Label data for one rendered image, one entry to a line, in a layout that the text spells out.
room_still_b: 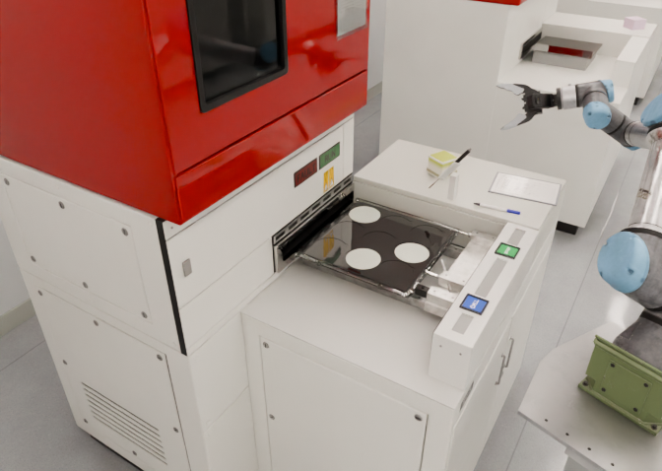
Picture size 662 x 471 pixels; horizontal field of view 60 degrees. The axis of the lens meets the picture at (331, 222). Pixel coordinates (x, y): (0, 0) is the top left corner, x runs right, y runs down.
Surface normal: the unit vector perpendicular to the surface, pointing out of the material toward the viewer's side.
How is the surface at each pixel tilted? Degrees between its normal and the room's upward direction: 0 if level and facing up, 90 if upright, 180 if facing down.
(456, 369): 90
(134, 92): 90
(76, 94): 90
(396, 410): 90
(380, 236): 0
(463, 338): 0
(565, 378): 0
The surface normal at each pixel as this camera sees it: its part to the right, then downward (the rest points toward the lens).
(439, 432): -0.53, 0.46
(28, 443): 0.00, -0.84
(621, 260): -0.89, -0.39
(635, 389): -0.76, 0.36
